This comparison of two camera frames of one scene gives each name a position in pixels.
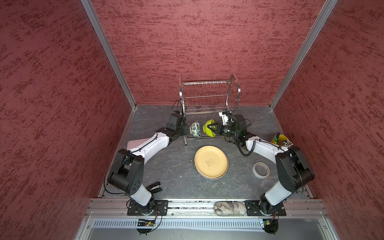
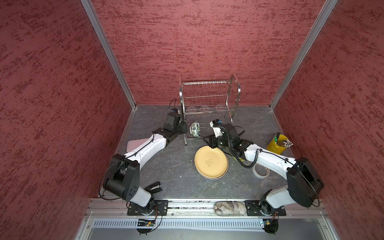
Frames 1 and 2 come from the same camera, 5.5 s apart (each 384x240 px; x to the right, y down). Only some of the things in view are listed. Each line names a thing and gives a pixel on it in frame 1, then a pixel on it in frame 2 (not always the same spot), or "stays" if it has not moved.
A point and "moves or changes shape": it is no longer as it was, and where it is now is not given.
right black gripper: x=218 y=128 -> x=212 y=139
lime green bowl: x=208 y=131 moves or changes shape
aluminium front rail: x=98 y=207 stays
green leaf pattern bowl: x=195 y=129 stays
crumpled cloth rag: x=230 y=208 stays
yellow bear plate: x=211 y=162 stays
